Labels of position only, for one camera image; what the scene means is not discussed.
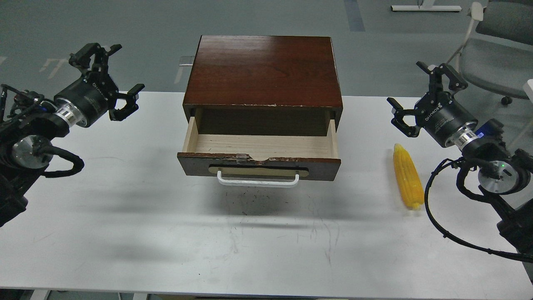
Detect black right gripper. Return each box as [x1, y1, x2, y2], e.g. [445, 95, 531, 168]
[387, 61, 478, 148]

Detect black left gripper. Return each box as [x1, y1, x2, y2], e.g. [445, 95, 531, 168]
[55, 42, 145, 128]

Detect yellow corn cob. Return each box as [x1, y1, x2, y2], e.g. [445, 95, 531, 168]
[393, 144, 424, 210]

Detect wooden drawer with white handle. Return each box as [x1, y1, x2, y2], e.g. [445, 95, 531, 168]
[177, 117, 341, 188]

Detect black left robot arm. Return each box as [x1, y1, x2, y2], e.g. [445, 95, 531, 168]
[0, 42, 144, 225]

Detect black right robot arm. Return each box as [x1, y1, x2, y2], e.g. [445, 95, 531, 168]
[387, 61, 533, 263]

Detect grey office chair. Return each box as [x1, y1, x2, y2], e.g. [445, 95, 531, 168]
[448, 0, 533, 105]

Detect dark wooden cabinet box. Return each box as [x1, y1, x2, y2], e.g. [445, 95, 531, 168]
[182, 35, 343, 135]

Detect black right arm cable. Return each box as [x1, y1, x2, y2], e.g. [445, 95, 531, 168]
[424, 157, 533, 263]

